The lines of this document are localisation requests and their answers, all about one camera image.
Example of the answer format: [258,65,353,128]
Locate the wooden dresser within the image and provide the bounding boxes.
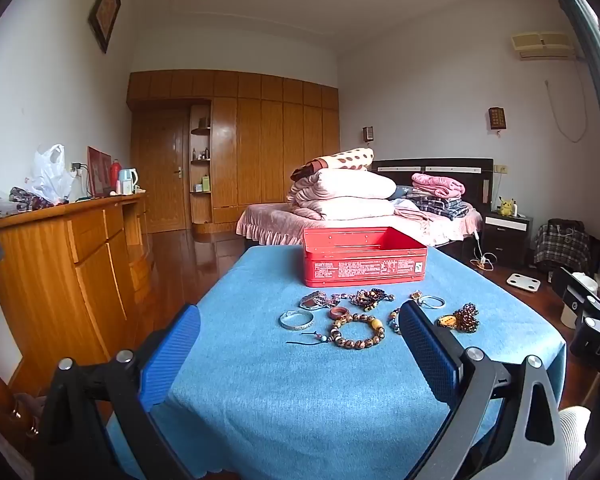
[0,192,157,397]

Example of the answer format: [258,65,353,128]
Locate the folded pink cloth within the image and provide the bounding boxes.
[411,172,466,200]

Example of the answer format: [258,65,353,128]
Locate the folded plaid clothes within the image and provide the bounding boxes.
[409,194,473,222]

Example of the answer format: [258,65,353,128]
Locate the light blue kettle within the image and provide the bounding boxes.
[118,168,141,195]

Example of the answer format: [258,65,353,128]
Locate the spotted blanket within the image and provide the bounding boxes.
[290,147,376,182]

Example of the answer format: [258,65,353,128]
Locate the dark headboard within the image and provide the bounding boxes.
[370,158,495,207]

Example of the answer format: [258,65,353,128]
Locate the black bead necklace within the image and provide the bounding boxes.
[332,288,396,311]

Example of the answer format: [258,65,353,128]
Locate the wide silver bangle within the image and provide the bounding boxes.
[279,310,315,331]

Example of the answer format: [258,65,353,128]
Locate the power strip with cable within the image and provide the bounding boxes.
[469,232,498,271]

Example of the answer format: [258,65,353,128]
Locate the wooden wall lamp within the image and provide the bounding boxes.
[488,106,508,135]

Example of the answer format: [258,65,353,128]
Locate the silver chain with clasp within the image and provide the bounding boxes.
[300,290,331,310]

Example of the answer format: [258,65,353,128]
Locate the wooden bead bracelet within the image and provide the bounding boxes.
[328,312,386,352]

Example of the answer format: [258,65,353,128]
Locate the white plastic bag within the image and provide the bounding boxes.
[29,143,77,205]

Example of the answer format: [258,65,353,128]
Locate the red tin box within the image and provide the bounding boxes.
[302,226,429,286]

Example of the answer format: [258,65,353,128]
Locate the blue tablecloth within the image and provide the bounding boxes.
[107,245,568,480]

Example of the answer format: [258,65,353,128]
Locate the dark curtain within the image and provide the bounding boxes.
[540,0,600,261]

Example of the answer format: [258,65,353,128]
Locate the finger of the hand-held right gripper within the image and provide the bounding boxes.
[551,266,600,313]

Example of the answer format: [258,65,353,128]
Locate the wooden wardrobe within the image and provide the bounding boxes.
[127,69,341,234]

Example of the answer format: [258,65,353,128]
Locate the dark patterned bag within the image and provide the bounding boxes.
[8,186,56,211]

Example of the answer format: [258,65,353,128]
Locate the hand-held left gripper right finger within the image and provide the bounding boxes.
[398,299,571,480]

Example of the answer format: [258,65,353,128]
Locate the dark red bead bracelet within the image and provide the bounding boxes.
[452,302,481,334]

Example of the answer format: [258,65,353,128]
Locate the dark nightstand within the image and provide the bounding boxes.
[482,209,534,267]

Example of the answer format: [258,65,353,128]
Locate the white wall cable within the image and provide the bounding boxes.
[544,78,588,144]

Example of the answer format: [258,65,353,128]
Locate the bed with pink cover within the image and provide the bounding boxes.
[235,200,485,249]

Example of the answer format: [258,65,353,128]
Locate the wooden door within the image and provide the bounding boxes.
[131,107,191,234]

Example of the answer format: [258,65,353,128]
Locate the stack of folded quilts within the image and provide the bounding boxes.
[287,168,399,221]

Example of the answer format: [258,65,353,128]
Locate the air conditioner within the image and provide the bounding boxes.
[510,31,576,61]

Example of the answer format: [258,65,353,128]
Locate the plaid bag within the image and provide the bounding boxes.
[534,218,592,274]

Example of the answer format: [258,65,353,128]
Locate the framed wall picture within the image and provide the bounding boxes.
[87,0,123,55]

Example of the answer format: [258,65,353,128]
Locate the thin cord with beads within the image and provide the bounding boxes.
[285,330,331,349]

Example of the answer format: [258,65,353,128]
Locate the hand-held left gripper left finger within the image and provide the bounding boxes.
[32,302,215,480]

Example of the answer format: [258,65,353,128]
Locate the white bathroom scale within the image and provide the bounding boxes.
[504,272,543,291]

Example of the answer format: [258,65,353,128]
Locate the red framed picture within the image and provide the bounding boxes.
[86,146,114,198]

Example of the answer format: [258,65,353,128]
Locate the wooden chair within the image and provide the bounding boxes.
[0,352,42,454]

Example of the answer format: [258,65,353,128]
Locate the person's white sweater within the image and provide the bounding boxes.
[557,406,593,480]

